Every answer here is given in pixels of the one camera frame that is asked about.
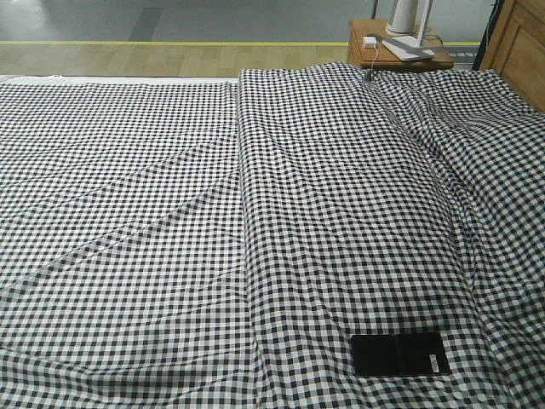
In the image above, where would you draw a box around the black smartphone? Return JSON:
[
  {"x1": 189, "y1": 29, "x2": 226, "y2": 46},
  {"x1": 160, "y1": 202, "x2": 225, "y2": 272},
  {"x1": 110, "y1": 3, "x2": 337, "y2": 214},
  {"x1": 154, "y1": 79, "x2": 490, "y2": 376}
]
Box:
[{"x1": 350, "y1": 332, "x2": 451, "y2": 377}]

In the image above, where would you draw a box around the black white checkered bed sheet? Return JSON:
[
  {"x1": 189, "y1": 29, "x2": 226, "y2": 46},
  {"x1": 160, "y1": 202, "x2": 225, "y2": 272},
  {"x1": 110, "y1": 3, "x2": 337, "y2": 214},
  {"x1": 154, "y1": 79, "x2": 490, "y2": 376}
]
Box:
[{"x1": 1, "y1": 83, "x2": 258, "y2": 408}]

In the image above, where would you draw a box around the checkered duvet cover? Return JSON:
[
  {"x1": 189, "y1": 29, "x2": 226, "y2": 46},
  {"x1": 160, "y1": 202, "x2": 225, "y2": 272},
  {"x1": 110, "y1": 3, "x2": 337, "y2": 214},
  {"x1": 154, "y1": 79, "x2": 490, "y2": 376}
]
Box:
[{"x1": 237, "y1": 63, "x2": 544, "y2": 408}]

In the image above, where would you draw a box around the wooden nightstand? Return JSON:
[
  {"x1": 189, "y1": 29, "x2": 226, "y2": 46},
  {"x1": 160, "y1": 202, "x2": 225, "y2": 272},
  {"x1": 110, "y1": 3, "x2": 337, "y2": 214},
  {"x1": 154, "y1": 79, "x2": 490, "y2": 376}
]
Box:
[{"x1": 347, "y1": 19, "x2": 454, "y2": 72}]

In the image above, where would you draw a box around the white charger adapter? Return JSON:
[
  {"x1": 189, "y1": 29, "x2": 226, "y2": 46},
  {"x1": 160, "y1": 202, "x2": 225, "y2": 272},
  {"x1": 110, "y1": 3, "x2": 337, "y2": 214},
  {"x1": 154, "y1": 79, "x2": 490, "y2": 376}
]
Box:
[{"x1": 362, "y1": 36, "x2": 377, "y2": 49}]

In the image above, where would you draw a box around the wooden headboard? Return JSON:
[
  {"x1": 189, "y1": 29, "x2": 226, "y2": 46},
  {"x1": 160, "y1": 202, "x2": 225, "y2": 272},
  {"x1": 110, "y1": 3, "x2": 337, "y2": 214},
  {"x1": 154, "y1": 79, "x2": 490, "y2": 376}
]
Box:
[{"x1": 479, "y1": 0, "x2": 544, "y2": 111}]

